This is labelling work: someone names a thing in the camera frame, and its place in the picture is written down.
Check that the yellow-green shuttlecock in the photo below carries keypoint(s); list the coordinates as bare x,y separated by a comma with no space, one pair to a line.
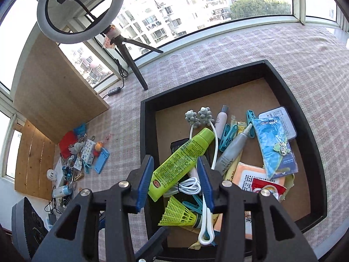
177,213

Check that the orange toy doll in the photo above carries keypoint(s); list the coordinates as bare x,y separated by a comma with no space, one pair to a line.
98,146

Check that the black wipes packet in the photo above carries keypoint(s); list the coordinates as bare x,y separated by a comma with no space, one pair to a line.
176,147

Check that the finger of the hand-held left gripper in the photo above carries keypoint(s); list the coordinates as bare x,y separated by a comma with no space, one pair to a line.
155,245

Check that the light wooden board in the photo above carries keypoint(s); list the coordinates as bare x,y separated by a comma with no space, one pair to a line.
54,87

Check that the lime cleaning cloth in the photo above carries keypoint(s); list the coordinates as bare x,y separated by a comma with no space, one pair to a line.
289,181

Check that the grey tin case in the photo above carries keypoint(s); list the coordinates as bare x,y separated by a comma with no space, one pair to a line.
280,114

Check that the knotty pine board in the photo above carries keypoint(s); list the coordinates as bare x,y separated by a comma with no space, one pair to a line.
30,163

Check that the long yellow packet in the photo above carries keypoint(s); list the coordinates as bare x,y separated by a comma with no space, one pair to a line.
231,173

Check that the black rectangular tray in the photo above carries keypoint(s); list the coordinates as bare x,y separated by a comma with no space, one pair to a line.
148,128

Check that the slim pink sample bottle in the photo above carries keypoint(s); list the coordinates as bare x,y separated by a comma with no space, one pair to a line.
220,120

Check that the teal packet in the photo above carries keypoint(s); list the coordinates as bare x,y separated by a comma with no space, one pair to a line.
80,131

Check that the white and blue lotion tube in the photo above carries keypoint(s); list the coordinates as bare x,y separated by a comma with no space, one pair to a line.
62,191

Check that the teal plastic clothespin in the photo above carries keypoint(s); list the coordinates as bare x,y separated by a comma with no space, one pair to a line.
193,207
251,120
87,166
225,143
231,132

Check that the white power adapter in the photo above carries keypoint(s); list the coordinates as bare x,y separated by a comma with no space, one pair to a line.
51,174

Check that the red pouch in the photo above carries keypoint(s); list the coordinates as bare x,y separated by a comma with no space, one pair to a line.
66,143

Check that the blue dotted tissue pack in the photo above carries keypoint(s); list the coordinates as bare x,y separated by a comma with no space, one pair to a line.
87,151

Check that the grey cosmetic tube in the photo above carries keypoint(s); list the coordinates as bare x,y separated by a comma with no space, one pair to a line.
231,152

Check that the wooden clothespin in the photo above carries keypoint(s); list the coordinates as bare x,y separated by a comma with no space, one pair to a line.
78,177

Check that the apartment buildings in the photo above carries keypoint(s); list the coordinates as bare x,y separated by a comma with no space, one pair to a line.
163,5

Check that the blue card holder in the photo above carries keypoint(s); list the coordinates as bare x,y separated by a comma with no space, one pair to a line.
101,161

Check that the small yellow wrapper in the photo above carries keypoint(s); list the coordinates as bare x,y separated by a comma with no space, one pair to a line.
195,245

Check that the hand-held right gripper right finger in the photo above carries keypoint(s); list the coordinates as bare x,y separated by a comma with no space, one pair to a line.
205,185

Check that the white cardboard box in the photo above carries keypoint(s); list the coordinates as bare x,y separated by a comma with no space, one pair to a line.
60,169

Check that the lime green tube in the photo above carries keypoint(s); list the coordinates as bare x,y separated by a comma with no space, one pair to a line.
180,158

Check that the black tripod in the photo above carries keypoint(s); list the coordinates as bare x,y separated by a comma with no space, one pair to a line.
137,71

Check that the orange tissue pack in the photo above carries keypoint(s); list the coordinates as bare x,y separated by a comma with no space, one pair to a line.
245,174

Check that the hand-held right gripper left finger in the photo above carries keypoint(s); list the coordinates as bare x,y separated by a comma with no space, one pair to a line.
144,182

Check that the green trees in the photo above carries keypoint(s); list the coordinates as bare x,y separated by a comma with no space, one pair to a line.
259,8

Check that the small pink trinket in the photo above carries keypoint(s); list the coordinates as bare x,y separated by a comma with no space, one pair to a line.
108,137

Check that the white power strip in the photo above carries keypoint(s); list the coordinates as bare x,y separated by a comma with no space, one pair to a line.
49,225

